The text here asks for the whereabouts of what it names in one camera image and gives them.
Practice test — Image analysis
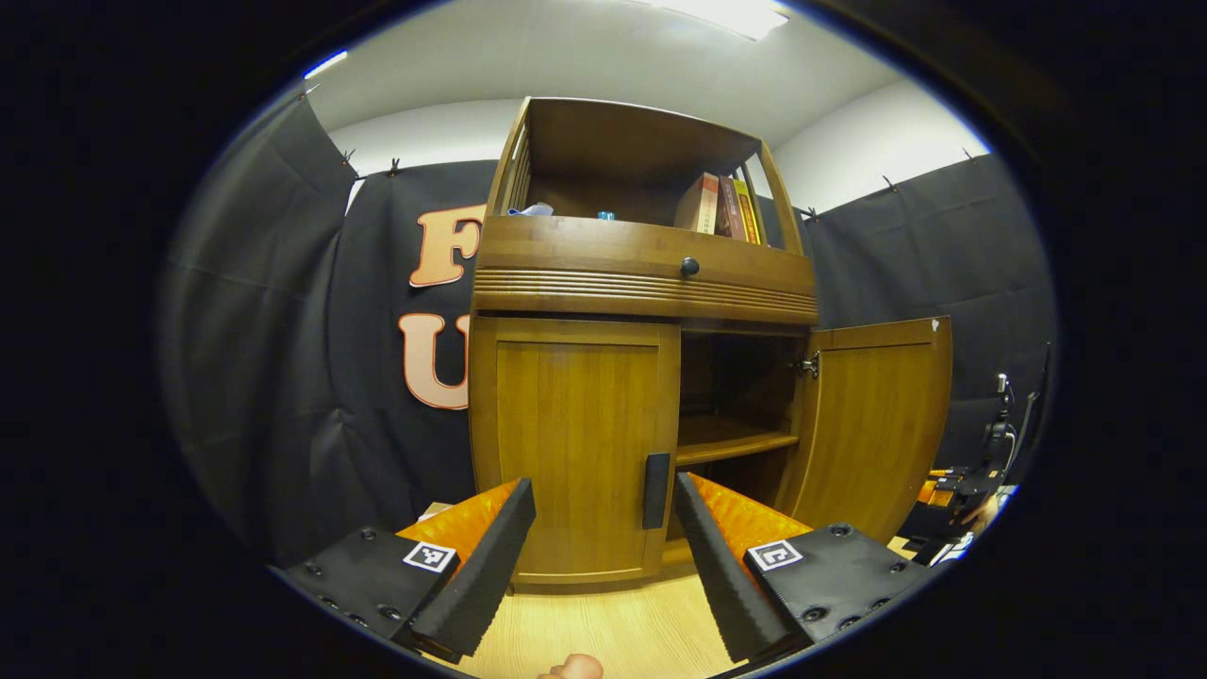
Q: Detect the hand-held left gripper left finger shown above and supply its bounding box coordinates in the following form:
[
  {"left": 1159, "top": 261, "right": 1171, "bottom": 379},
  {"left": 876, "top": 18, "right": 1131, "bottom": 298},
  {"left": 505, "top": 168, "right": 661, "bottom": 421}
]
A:
[{"left": 269, "top": 476, "right": 537, "bottom": 666}]

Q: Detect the wooden cabinet drawer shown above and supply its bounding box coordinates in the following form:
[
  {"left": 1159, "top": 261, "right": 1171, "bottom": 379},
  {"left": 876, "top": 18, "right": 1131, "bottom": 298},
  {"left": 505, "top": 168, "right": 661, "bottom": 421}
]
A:
[{"left": 471, "top": 215, "right": 819, "bottom": 326}]

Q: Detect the dark red book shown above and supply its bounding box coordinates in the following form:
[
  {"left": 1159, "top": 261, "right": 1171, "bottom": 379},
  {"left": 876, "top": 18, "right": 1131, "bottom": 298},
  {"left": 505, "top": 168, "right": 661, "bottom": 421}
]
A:
[{"left": 715, "top": 176, "right": 749, "bottom": 241}]

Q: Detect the black backdrop cloth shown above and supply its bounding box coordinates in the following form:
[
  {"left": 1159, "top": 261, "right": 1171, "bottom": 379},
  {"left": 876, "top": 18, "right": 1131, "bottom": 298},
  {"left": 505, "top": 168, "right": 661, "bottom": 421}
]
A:
[{"left": 156, "top": 90, "right": 1057, "bottom": 567}]

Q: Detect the large ceiling light panel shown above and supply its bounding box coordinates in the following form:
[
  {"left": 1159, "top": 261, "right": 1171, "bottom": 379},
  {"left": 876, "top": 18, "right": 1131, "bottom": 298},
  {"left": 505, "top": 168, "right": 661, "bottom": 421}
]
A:
[{"left": 651, "top": 0, "right": 791, "bottom": 41}]

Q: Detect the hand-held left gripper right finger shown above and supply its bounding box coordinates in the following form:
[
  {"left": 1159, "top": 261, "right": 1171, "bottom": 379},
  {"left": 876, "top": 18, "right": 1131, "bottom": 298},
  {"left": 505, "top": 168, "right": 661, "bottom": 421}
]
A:
[{"left": 674, "top": 472, "right": 944, "bottom": 666}]

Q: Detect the wooden double-door shoe cabinet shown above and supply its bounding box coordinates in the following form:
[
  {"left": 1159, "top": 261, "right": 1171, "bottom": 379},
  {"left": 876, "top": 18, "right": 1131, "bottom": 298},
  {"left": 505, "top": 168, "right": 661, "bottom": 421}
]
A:
[{"left": 467, "top": 96, "right": 821, "bottom": 590}]

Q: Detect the wooden shoe cabinet door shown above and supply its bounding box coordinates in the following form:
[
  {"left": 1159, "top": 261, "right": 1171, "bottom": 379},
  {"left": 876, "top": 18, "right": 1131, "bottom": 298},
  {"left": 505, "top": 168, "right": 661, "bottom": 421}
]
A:
[
  {"left": 469, "top": 316, "right": 682, "bottom": 584},
  {"left": 775, "top": 316, "right": 953, "bottom": 546}
]

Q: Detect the tan book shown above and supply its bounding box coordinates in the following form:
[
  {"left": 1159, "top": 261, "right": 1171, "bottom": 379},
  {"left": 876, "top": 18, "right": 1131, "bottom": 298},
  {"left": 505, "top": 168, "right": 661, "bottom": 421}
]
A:
[{"left": 673, "top": 173, "right": 720, "bottom": 233}]

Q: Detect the yellow book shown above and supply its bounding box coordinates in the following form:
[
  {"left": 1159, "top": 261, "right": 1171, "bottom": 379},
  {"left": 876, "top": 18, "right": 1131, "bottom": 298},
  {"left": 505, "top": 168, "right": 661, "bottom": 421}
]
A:
[{"left": 733, "top": 179, "right": 763, "bottom": 246}]

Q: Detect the black door handle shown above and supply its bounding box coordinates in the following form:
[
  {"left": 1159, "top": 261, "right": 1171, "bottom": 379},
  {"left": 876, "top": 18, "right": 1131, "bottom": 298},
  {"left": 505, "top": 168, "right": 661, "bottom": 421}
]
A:
[{"left": 643, "top": 453, "right": 672, "bottom": 531}]

